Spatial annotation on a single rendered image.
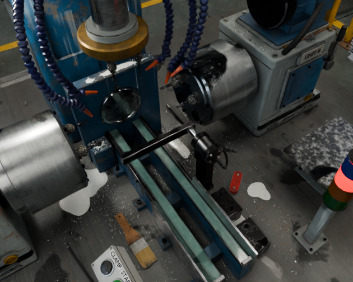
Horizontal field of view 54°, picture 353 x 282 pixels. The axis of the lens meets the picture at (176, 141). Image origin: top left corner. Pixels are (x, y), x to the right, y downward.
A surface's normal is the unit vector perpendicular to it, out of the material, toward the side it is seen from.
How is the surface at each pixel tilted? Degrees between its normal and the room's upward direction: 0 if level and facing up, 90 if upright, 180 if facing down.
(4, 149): 9
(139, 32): 0
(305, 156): 0
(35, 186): 66
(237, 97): 80
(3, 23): 0
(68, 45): 90
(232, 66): 32
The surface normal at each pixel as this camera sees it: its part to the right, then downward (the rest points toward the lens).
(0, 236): 0.54, 0.64
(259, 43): -0.02, -0.63
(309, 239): -0.84, 0.43
